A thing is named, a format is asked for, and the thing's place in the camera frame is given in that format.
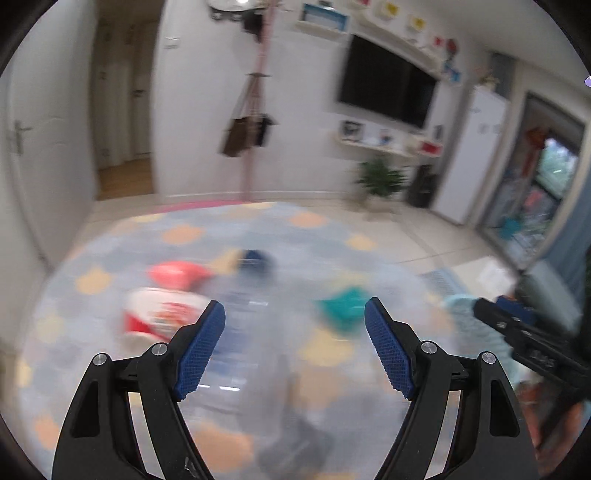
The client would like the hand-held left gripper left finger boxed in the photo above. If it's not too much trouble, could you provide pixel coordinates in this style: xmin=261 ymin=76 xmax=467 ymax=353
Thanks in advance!
xmin=52 ymin=300 xmax=227 ymax=480

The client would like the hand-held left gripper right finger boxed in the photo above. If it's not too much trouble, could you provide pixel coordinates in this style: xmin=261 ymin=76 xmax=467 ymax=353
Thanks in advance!
xmin=364 ymin=296 xmax=540 ymax=480

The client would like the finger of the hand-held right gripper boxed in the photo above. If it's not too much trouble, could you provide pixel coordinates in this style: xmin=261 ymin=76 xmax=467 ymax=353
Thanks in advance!
xmin=496 ymin=295 xmax=539 ymax=324
xmin=474 ymin=298 xmax=520 ymax=340

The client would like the light teal plastic basket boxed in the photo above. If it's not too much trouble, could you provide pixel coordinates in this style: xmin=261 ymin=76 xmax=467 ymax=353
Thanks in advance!
xmin=441 ymin=294 xmax=527 ymax=388

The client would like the clear plastic bottle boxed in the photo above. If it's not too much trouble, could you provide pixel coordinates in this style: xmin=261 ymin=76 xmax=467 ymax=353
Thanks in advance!
xmin=205 ymin=274 xmax=335 ymax=467

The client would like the grey sofa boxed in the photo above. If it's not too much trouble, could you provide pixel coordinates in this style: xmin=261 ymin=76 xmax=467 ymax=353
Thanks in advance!
xmin=522 ymin=261 xmax=585 ymax=333

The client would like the red print paper cup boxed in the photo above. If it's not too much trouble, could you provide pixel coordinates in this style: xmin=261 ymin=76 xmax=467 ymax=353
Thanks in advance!
xmin=121 ymin=287 xmax=209 ymax=339

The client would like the teal packet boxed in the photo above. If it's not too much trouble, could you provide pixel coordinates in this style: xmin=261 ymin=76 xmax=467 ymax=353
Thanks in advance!
xmin=314 ymin=287 xmax=370 ymax=329

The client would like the red orange plastic bag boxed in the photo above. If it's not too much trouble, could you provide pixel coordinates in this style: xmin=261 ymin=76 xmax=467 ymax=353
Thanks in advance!
xmin=147 ymin=261 xmax=213 ymax=291

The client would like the balcony sliding door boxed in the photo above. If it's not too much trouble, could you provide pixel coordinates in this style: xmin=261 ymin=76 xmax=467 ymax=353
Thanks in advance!
xmin=480 ymin=90 xmax=587 ymax=273

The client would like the black guitar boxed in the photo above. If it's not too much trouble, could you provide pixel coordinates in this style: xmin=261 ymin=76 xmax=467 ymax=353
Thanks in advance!
xmin=406 ymin=164 xmax=437 ymax=208

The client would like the white standing air conditioner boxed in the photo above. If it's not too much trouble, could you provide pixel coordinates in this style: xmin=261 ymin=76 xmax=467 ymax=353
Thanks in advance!
xmin=434 ymin=85 xmax=511 ymax=224

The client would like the red knot decoration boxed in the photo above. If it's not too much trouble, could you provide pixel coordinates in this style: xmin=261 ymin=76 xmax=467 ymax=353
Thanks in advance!
xmin=526 ymin=128 xmax=548 ymax=178

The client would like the potted green plant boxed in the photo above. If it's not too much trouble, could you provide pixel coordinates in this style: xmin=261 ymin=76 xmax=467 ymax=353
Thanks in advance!
xmin=353 ymin=157 xmax=407 ymax=208

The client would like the brown tote bag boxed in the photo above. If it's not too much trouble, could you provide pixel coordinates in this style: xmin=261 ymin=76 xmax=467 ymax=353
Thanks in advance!
xmin=221 ymin=115 xmax=250 ymax=158

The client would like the black bag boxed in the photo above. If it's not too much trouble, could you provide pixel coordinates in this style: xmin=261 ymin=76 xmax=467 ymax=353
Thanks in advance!
xmin=252 ymin=113 xmax=275 ymax=148

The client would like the pink coat rack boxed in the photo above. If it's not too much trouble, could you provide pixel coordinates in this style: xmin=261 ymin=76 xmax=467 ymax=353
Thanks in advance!
xmin=240 ymin=0 xmax=282 ymax=201

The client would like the white hallway door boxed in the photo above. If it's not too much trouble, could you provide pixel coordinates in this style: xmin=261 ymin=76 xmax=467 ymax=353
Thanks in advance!
xmin=131 ymin=60 xmax=153 ymax=158

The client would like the white room door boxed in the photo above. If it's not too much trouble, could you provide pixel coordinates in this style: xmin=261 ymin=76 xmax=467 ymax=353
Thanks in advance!
xmin=2 ymin=44 xmax=100 ymax=273

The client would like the black cap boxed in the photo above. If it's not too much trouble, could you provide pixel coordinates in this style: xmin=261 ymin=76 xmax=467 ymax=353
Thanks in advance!
xmin=242 ymin=9 xmax=264 ymax=42

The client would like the red and white wall drawer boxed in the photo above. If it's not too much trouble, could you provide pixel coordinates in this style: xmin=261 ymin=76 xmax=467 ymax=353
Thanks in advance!
xmin=409 ymin=136 xmax=441 ymax=158

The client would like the white low wall shelf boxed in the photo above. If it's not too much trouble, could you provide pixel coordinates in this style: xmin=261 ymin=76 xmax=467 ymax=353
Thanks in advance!
xmin=330 ymin=129 xmax=416 ymax=160

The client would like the wall television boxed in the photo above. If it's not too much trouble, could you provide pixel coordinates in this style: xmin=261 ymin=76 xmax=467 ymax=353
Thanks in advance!
xmin=337 ymin=33 xmax=438 ymax=130

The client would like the white curved wall shelf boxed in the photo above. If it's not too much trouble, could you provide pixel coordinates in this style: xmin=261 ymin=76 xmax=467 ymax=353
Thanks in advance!
xmin=351 ymin=7 xmax=444 ymax=77

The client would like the blue wall shelf box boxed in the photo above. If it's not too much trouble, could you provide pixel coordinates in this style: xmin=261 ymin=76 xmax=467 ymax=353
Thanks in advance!
xmin=298 ymin=4 xmax=349 ymax=33

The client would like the panda wall clock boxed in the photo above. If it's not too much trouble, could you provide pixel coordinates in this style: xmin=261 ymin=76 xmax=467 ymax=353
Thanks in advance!
xmin=207 ymin=0 xmax=259 ymax=19

